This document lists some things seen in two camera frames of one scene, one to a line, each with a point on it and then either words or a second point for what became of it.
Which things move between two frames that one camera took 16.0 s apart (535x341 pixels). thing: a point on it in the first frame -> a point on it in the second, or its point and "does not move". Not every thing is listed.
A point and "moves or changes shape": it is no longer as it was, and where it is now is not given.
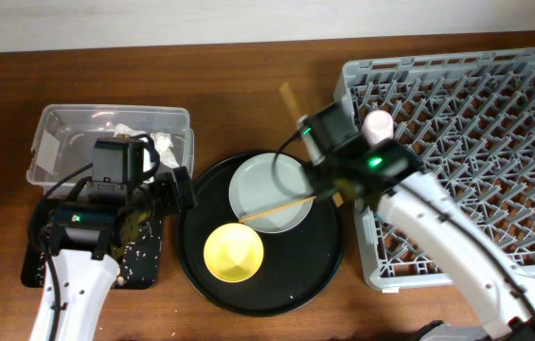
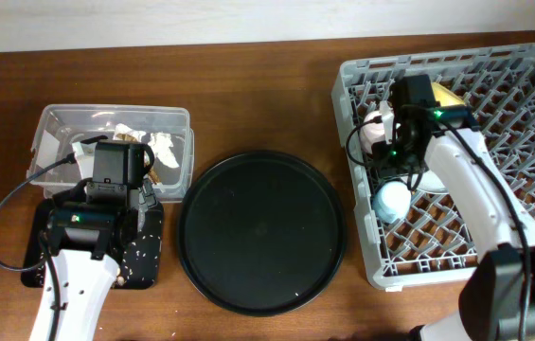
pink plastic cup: [377, 126] does not move
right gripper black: [316, 189] -> [383, 167]
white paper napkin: [163, 143] does not move
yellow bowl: [233, 252] -> [445, 97]
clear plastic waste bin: [64, 137] does not move
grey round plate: [258, 185] moves or changes shape
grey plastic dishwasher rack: [492, 129] does not move
